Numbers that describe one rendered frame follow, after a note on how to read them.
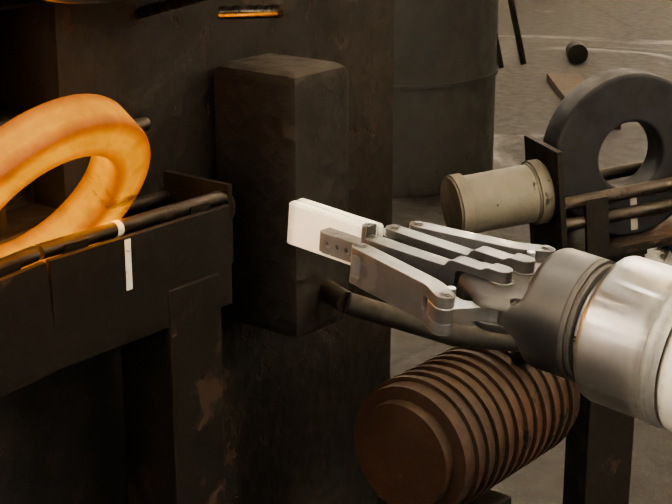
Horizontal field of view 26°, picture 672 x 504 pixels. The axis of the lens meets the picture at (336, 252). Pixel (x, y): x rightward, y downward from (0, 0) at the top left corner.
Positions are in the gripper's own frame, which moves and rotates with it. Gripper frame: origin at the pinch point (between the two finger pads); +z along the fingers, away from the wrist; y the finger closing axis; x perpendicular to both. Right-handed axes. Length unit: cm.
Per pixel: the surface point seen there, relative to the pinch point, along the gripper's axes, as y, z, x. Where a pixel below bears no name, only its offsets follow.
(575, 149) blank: 41.6, 5.0, -3.3
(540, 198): 37.9, 5.9, -7.4
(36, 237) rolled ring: -5.1, 24.1, -5.8
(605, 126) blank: 43.9, 3.6, -1.2
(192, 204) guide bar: 7.3, 20.0, -4.9
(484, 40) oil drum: 252, 148, -47
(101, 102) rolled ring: -5.3, 16.9, 6.2
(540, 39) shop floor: 478, 260, -97
